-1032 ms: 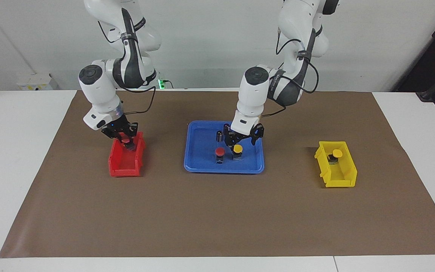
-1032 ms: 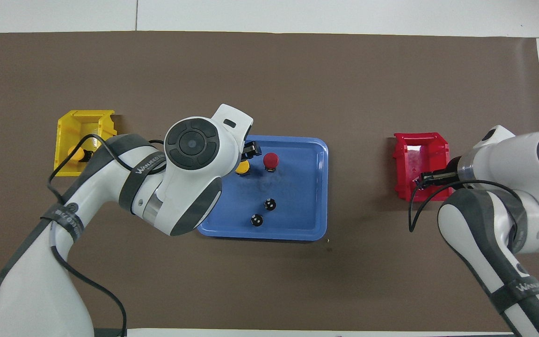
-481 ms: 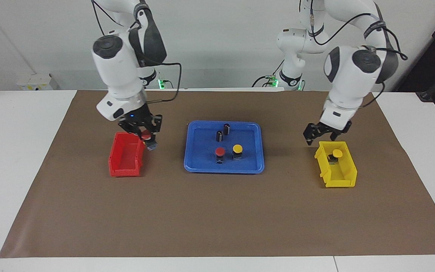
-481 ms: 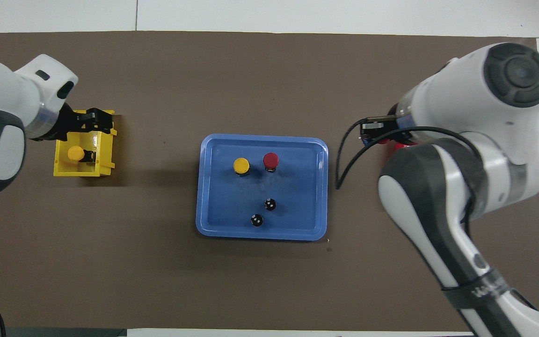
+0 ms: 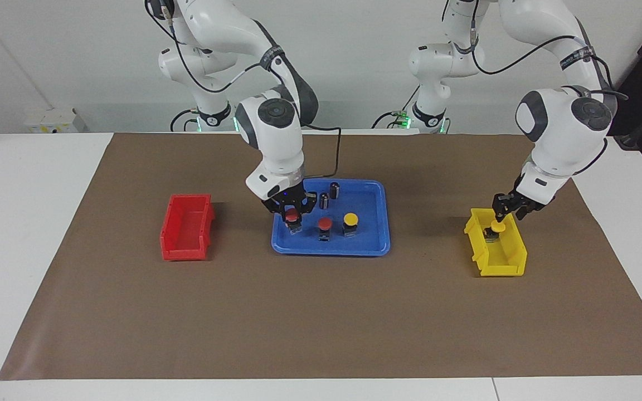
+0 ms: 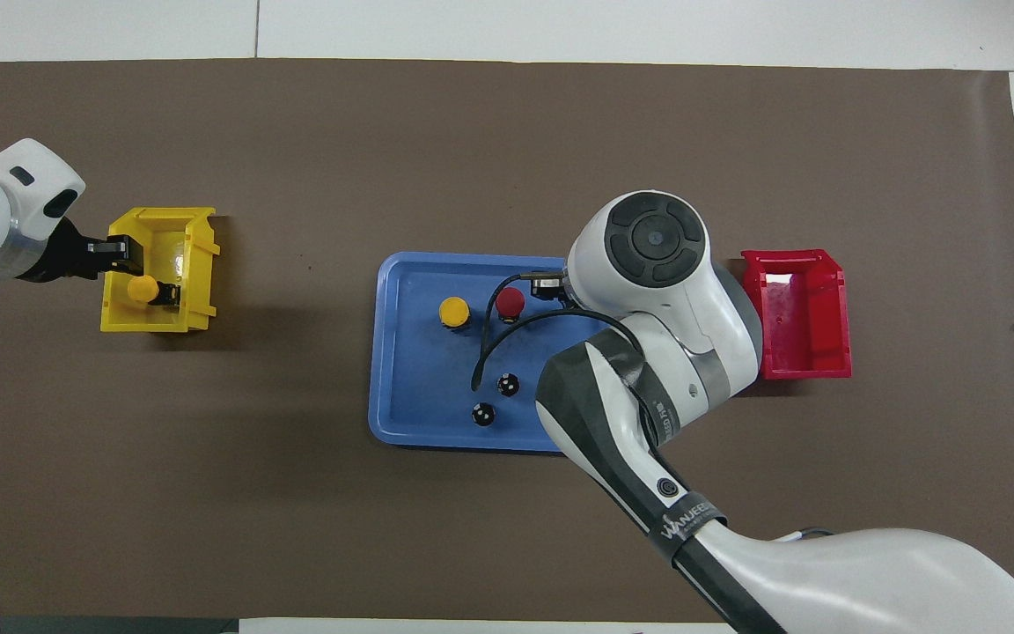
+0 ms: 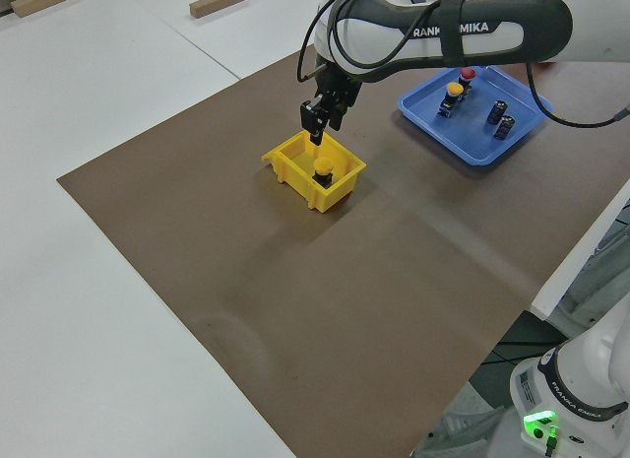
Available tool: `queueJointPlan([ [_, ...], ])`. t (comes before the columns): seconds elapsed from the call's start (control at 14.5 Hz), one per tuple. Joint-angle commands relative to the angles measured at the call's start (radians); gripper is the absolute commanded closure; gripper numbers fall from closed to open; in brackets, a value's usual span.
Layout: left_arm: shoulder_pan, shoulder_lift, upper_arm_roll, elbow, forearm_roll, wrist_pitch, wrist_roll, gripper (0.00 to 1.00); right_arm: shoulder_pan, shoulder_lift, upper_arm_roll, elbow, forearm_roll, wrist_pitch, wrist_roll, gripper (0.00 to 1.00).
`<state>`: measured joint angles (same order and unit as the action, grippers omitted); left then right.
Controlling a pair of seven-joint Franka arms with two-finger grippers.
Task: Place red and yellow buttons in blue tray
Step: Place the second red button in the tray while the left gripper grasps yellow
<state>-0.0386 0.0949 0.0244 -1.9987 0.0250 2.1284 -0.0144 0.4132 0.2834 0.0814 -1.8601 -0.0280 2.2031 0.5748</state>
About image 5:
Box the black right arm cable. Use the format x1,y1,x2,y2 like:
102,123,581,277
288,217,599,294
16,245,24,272
151,0,342,180

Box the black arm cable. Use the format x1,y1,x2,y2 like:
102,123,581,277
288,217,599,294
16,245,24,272
442,0,629,102
151,0,342,180

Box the black left base cable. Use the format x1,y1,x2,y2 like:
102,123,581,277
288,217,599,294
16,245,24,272
371,86,421,129

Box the red plastic bin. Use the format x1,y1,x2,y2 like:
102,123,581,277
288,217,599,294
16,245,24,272
159,193,216,261

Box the yellow plastic bin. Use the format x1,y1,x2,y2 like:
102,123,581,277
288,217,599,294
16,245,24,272
464,208,528,277

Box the black base cable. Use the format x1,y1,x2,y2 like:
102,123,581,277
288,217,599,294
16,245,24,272
170,109,200,133
371,86,421,129

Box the blue plastic tray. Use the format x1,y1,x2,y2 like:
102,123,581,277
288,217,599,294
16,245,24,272
271,178,391,257

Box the black right base cable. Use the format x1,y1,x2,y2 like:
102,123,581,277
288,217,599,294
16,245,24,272
170,109,200,133

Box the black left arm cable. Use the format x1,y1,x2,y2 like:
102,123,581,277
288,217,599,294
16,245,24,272
442,0,629,102

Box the white wall socket box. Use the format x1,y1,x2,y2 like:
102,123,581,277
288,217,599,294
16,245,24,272
25,107,87,134

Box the brown paper table mat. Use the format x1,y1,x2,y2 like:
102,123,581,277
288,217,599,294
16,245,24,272
0,133,642,381

